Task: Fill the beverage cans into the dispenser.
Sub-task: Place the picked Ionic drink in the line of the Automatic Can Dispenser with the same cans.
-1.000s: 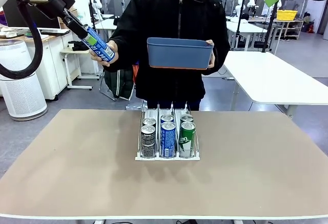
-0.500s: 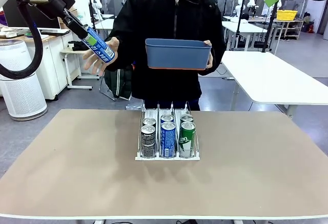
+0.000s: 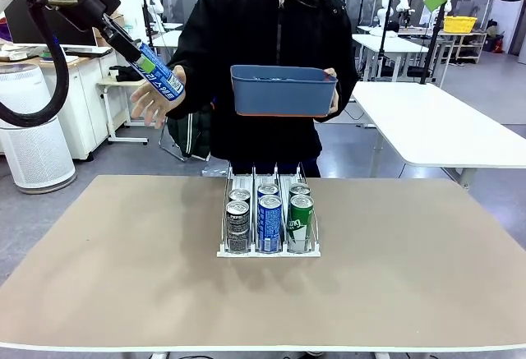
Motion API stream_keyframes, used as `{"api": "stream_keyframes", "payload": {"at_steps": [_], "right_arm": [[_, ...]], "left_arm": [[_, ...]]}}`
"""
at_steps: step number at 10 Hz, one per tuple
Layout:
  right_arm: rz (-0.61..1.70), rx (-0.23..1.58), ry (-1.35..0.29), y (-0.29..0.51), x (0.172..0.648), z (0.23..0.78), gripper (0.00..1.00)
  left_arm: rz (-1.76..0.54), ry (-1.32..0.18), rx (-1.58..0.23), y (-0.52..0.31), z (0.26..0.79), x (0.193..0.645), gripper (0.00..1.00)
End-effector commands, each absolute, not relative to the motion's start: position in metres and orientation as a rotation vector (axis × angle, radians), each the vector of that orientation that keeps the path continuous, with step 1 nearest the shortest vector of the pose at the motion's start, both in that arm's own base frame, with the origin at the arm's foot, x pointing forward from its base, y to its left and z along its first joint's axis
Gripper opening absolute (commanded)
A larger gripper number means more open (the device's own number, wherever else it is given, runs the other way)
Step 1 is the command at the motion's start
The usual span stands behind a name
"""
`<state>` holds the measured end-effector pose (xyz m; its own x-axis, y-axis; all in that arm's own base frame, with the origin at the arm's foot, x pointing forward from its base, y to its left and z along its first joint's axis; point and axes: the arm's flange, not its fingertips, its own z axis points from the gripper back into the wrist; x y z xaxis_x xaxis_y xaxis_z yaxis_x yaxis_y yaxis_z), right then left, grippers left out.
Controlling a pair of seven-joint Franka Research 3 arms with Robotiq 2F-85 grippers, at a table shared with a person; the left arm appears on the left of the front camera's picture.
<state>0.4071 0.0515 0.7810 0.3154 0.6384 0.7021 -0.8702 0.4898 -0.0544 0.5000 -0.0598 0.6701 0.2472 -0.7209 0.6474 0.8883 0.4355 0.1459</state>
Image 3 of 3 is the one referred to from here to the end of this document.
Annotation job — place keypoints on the blue Pocari can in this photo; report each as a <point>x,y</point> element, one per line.
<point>269,227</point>
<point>164,81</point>
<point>268,188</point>

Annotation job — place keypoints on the blue plastic bin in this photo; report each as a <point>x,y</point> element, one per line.
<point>283,96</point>

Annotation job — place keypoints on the person's right forearm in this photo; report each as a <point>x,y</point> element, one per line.
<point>195,88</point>

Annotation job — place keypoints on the person's left forearm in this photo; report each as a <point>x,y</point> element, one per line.
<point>347,88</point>

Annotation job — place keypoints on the green beverage can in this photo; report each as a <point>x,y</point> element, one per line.
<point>299,188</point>
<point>300,223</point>

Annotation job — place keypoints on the person's right hand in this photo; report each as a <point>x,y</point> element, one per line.
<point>154,106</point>

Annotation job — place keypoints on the person's left hand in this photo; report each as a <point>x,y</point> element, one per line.
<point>336,92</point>

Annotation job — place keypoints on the black cloth bundle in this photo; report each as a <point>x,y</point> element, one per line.
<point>123,73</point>

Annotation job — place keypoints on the white paper cup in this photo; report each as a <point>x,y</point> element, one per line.
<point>113,72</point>

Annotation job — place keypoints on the black keyboard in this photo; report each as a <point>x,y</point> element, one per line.
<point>94,51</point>

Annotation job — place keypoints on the small wooden rolling table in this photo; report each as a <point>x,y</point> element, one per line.
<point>115,81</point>

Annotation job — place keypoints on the white table with legs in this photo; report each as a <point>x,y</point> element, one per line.
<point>164,38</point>

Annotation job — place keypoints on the yellow plastic basket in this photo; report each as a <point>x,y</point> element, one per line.
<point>460,24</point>

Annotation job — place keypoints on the wooden shelf rack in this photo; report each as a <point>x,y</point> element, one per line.
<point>464,35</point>

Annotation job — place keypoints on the white cabinet desk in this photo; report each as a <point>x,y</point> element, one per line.
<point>82,104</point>

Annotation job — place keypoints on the black tripod stand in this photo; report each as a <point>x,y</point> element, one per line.
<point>433,47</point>

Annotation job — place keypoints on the red fire extinguisher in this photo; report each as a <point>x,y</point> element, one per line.
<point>498,43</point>

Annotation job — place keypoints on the black computer monitor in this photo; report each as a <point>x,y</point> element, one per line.
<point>16,30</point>

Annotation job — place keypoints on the white background table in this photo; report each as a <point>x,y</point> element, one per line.
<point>390,42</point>

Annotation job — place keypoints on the dark green striped jacket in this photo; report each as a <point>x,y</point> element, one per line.
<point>193,137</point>

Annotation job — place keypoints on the white air purifier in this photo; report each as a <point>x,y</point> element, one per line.
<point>33,153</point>

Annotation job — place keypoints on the person in black jacket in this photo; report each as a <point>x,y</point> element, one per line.
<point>267,26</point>

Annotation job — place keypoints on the large white side table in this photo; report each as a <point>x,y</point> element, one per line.
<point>431,129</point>

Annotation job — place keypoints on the black Pepsi can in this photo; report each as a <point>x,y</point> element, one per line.
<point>239,194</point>
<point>237,227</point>

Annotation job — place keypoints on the metal frame chair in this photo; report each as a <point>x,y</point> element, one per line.
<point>179,156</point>

